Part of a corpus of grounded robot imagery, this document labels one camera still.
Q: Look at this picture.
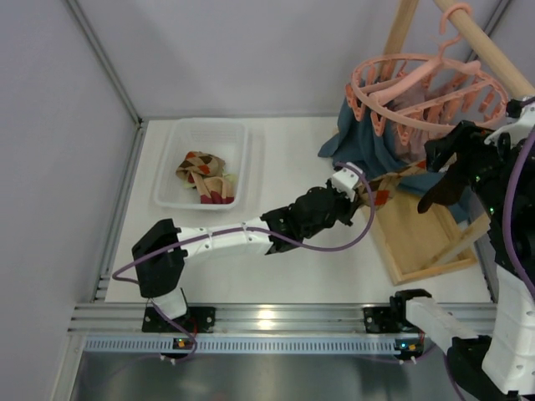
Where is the argyle patterned sock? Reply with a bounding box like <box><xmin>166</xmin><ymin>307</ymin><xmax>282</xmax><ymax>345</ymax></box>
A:
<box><xmin>355</xmin><ymin>160</ymin><xmax>426</xmax><ymax>210</ymax></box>
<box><xmin>176</xmin><ymin>151</ymin><xmax>226</xmax><ymax>184</ymax></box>

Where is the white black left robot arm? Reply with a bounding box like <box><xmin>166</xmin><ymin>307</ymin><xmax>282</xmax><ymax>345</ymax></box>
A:
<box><xmin>132</xmin><ymin>185</ymin><xmax>362</xmax><ymax>320</ymax></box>

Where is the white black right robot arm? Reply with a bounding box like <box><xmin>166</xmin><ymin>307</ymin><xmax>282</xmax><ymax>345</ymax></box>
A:
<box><xmin>390</xmin><ymin>121</ymin><xmax>534</xmax><ymax>400</ymax></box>

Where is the pink round clip hanger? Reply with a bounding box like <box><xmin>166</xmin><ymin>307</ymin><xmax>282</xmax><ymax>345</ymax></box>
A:
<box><xmin>344</xmin><ymin>3</ymin><xmax>511</xmax><ymax>147</ymax></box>

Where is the pink ruffled cloth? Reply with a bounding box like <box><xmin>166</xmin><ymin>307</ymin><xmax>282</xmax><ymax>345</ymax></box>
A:
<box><xmin>390</xmin><ymin>81</ymin><xmax>465</xmax><ymax>164</ymax></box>

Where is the teal blue cloth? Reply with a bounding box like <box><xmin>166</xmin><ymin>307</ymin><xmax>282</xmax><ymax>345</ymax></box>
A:
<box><xmin>318</xmin><ymin>99</ymin><xmax>471</xmax><ymax>223</ymax></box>

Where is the white perforated plastic basket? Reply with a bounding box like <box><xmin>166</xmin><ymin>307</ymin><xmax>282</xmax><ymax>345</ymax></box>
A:
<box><xmin>152</xmin><ymin>119</ymin><xmax>264</xmax><ymax>211</ymax></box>

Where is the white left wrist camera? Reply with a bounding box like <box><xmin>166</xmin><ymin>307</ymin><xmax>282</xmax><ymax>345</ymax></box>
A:
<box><xmin>329</xmin><ymin>165</ymin><xmax>363</xmax><ymax>201</ymax></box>

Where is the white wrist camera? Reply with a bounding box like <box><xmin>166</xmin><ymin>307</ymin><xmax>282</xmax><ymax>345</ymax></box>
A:
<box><xmin>484</xmin><ymin>95</ymin><xmax>534</xmax><ymax>147</ymax></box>
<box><xmin>329</xmin><ymin>165</ymin><xmax>363</xmax><ymax>201</ymax></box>

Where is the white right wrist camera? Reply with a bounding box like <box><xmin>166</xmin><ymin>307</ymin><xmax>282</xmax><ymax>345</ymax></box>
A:
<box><xmin>484</xmin><ymin>95</ymin><xmax>534</xmax><ymax>147</ymax></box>

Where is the wooden drying rack frame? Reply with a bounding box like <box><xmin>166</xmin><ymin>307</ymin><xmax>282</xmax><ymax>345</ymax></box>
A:
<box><xmin>370</xmin><ymin>1</ymin><xmax>534</xmax><ymax>285</ymax></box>

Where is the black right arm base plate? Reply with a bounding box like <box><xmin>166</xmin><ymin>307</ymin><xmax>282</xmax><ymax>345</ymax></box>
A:
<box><xmin>363</xmin><ymin>306</ymin><xmax>400</xmax><ymax>334</ymax></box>

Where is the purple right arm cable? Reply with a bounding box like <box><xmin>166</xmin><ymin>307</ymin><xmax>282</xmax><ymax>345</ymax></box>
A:
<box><xmin>442</xmin><ymin>98</ymin><xmax>535</xmax><ymax>401</ymax></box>

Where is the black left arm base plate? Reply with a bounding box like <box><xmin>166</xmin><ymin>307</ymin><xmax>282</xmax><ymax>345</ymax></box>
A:
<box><xmin>141</xmin><ymin>307</ymin><xmax>216</xmax><ymax>334</ymax></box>

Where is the aluminium mounting rail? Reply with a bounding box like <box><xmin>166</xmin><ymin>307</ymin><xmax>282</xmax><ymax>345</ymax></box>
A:
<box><xmin>69</xmin><ymin>302</ymin><xmax>498</xmax><ymax>335</ymax></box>

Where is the grey slotted cable duct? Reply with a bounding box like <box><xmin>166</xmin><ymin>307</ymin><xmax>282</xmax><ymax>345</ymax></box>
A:
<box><xmin>83</xmin><ymin>336</ymin><xmax>427</xmax><ymax>355</ymax></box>

